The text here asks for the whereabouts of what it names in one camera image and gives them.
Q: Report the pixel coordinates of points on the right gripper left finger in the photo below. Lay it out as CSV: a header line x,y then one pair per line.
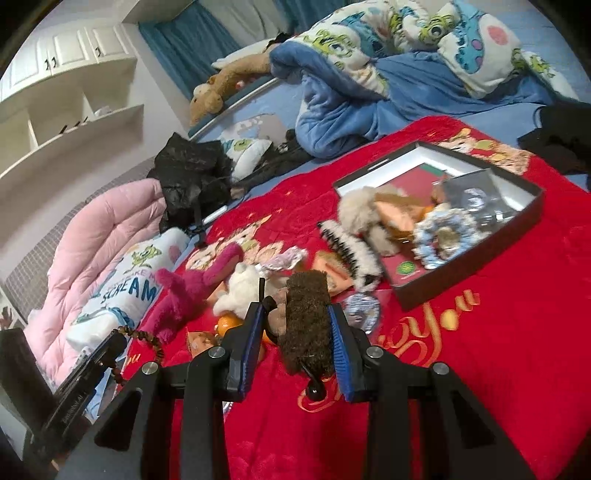
x,y
245,344

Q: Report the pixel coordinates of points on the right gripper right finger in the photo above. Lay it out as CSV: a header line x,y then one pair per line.
x,y
348,359

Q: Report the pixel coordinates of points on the brown fuzzy hair clip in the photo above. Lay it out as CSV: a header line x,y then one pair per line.
x,y
303,331

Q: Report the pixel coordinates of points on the cream plush toy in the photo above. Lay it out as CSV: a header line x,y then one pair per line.
x,y
242,289

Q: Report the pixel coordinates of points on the orange pyramid snack packet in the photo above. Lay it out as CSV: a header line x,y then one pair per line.
x,y
338,277

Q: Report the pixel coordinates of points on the magenta plush bear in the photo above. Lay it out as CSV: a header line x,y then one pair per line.
x,y
182,295

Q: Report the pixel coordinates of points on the orange mandarin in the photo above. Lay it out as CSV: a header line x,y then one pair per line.
x,y
227,322

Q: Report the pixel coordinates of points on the silver foil packet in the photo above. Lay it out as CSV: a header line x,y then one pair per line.
x,y
362,311

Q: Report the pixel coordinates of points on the black white fuzzy hair claw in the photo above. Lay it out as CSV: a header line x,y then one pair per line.
x,y
363,265

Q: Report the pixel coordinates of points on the scream print pillow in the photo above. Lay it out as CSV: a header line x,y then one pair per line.
x,y
128,290

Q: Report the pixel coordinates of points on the beige pompom plush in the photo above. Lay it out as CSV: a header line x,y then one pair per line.
x,y
358,215

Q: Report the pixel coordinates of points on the blue crochet scrunchie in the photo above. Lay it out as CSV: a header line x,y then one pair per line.
x,y
443,235

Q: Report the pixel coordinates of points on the red embroidered blanket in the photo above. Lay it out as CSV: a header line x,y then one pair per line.
x,y
517,331

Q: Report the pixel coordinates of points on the black shallow gift box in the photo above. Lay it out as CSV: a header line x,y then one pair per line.
x,y
503,204

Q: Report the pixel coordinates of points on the black puffer jacket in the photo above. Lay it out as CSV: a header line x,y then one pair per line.
x,y
195,182

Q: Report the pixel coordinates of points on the pink quilted comforter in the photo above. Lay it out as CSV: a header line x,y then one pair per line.
x,y
92,244

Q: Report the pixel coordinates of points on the small monster print pillow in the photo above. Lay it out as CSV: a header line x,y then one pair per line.
x,y
245,154

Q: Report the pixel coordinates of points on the brown plush dog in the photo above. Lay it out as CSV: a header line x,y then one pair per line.
x,y
208,98

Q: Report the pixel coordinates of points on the blue monster print blanket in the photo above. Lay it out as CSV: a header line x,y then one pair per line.
x,y
373,67

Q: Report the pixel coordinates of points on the black clothing pile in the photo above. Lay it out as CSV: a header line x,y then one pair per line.
x,y
561,137

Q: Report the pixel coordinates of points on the teal curtain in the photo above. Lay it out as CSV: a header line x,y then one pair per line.
x,y
187,45

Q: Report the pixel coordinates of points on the white wall shelf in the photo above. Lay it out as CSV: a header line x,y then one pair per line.
x,y
65,86

